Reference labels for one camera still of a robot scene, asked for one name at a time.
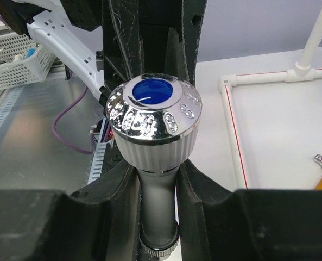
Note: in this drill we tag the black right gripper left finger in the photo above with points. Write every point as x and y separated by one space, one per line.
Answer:
97 222

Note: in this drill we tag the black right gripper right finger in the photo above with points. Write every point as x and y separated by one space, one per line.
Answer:
253 224

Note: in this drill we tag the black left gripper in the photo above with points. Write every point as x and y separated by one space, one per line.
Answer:
150 37

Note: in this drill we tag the white chrome knob faucet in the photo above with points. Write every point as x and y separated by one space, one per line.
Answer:
155 118

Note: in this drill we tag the white pipe frame rack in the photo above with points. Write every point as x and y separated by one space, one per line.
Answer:
274 122

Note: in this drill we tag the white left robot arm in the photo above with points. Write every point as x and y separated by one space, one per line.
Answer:
71 30

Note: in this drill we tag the white perforated plastic basket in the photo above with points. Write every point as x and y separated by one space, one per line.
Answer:
22 61

